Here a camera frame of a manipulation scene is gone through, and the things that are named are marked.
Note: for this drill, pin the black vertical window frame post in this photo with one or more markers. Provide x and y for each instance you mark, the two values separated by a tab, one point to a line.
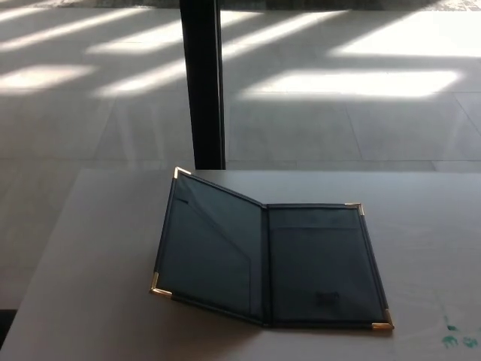
202	82

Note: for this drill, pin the dark diary with gold corners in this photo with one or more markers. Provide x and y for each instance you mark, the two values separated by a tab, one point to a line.
308	270

